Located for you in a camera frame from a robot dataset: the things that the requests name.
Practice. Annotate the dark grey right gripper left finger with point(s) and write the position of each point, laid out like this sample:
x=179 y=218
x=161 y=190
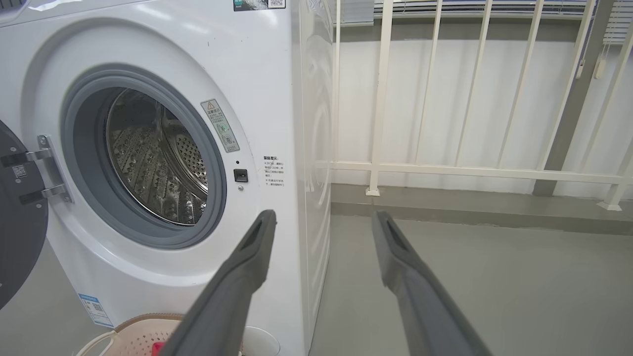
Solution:
x=222 y=301

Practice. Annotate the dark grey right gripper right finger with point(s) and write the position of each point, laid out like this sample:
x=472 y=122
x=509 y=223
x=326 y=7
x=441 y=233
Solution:
x=425 y=306

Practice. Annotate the red garment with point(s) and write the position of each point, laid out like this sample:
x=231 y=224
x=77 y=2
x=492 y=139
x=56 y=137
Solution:
x=157 y=349

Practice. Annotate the dark washing machine door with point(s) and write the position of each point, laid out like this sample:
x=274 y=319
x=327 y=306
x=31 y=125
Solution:
x=20 y=232

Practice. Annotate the cream plastic laundry basket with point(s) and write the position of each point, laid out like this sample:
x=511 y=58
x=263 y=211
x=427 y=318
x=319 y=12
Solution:
x=138 y=333

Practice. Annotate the white front-load washing machine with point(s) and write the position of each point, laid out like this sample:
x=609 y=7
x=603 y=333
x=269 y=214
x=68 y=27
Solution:
x=267 y=74

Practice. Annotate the cream metal railing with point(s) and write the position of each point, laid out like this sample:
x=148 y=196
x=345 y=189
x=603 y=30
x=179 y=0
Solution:
x=381 y=99

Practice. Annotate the white pleated window shade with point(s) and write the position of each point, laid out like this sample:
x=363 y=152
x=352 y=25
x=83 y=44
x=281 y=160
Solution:
x=357 y=11

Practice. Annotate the white slatted window blind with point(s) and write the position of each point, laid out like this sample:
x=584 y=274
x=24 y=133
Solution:
x=494 y=6

